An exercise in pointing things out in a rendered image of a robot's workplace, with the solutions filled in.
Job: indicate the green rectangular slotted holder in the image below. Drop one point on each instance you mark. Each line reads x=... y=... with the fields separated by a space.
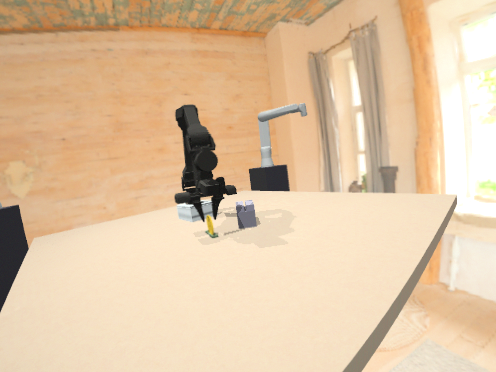
x=214 y=234

